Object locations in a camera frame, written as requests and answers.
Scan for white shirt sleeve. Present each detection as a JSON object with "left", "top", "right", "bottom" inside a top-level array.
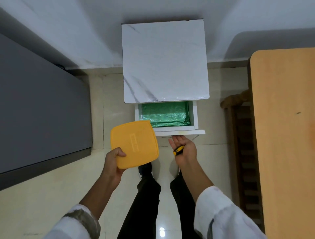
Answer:
[
  {"left": 193, "top": 186, "right": 268, "bottom": 239},
  {"left": 44, "top": 204, "right": 101, "bottom": 239}
]

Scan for person's right hand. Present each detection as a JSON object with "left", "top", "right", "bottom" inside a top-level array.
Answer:
[{"left": 168, "top": 135, "right": 198, "bottom": 166}]

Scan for white right shirt sleeve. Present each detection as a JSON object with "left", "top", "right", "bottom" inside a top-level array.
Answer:
[{"left": 193, "top": 186, "right": 268, "bottom": 239}]

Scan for person's right forearm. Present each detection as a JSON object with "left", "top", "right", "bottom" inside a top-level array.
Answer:
[{"left": 176, "top": 158, "right": 214, "bottom": 204}]

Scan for yellow plastic container lid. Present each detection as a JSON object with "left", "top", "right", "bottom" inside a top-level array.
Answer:
[{"left": 110, "top": 120, "right": 159, "bottom": 170}]

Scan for white cabinet drawer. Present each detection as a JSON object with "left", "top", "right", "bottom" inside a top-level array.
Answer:
[{"left": 134, "top": 100, "right": 206, "bottom": 136}]

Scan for dark grey cabinet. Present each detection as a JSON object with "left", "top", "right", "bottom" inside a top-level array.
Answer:
[{"left": 0, "top": 33, "right": 93, "bottom": 191}]

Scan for white left shirt sleeve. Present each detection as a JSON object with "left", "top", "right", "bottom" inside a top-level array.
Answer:
[{"left": 44, "top": 204, "right": 101, "bottom": 239}]

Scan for light wooden table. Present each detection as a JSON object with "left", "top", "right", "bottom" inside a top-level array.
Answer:
[{"left": 249, "top": 47, "right": 315, "bottom": 239}]

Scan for person's left hand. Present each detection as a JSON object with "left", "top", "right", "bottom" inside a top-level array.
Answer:
[{"left": 103, "top": 147, "right": 127, "bottom": 182}]

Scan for white marble top cabinet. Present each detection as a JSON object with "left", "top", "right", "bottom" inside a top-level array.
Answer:
[{"left": 121, "top": 19, "right": 210, "bottom": 104}]

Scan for green plastic bag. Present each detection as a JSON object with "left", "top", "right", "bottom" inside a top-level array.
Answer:
[{"left": 141, "top": 102, "right": 191, "bottom": 128}]

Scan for black shoe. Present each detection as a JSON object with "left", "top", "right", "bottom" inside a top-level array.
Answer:
[{"left": 138, "top": 162, "right": 153, "bottom": 181}]

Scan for person's left forearm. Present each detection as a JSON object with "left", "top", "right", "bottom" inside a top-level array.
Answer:
[{"left": 79, "top": 170, "right": 127, "bottom": 221}]

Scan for black trousers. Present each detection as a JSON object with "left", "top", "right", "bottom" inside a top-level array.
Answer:
[{"left": 117, "top": 169, "right": 205, "bottom": 239}]

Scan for brown wooden chair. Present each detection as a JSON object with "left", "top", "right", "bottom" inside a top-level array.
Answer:
[{"left": 220, "top": 89, "right": 265, "bottom": 233}]

